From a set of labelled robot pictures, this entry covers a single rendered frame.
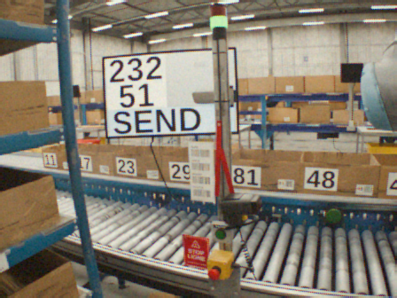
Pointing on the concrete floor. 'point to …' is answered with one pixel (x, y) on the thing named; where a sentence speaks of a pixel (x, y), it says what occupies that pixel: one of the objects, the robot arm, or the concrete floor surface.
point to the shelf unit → (64, 226)
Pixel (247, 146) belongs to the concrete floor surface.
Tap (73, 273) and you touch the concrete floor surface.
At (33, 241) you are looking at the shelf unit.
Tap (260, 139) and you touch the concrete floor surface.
